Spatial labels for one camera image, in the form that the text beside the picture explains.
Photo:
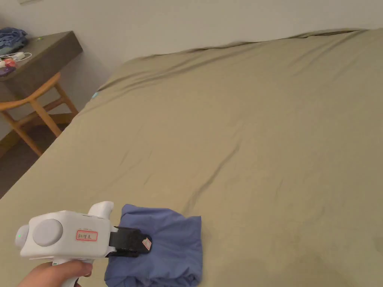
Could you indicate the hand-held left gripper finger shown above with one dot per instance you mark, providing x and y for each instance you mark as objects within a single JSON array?
[{"x": 131, "y": 240}]

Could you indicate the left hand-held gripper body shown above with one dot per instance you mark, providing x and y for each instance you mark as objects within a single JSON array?
[{"x": 68, "y": 227}]

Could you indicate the blue garment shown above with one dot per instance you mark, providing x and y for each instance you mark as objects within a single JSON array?
[{"x": 173, "y": 248}]

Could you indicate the person's left hand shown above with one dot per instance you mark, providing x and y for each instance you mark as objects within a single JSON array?
[{"x": 51, "y": 273}]

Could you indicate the bed with beige sheet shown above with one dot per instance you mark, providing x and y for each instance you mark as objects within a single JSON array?
[{"x": 239, "y": 134}]

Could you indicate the grey desk with clutter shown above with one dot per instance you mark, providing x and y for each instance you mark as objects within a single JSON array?
[{"x": 45, "y": 59}]

